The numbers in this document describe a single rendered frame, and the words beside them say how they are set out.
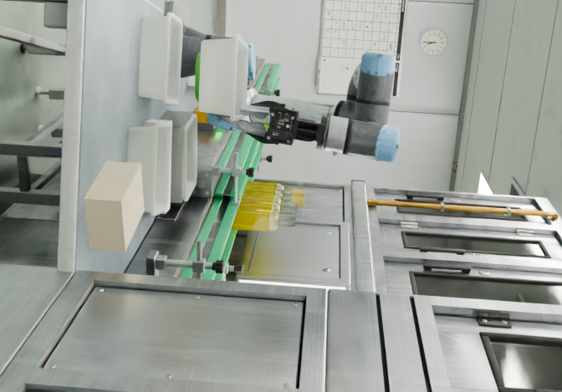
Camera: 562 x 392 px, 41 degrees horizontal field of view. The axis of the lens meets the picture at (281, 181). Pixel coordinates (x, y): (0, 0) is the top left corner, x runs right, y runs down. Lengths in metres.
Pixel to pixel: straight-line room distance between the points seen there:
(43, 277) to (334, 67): 6.93
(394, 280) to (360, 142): 0.91
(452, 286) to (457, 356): 1.08
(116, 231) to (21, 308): 0.26
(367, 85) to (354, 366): 0.66
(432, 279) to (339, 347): 1.18
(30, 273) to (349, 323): 0.62
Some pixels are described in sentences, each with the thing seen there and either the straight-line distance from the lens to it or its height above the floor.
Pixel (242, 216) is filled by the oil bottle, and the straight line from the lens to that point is 2.27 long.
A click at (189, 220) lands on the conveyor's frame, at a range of 2.14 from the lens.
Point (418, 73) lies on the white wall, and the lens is 8.31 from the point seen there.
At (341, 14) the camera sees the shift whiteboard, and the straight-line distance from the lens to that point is 8.15.
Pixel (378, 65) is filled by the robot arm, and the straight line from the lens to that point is 1.63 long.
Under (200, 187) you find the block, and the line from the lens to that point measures 2.28.
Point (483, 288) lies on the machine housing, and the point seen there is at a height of 1.74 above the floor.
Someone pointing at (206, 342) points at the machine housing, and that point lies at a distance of 1.28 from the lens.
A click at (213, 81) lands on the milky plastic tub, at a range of 1.51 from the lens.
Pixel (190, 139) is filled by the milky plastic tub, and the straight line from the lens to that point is 2.21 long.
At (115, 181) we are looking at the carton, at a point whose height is 0.79.
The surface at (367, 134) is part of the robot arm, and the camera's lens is 1.53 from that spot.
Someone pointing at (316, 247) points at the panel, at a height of 1.21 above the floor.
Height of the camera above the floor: 1.21
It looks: 3 degrees down
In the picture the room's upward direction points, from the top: 94 degrees clockwise
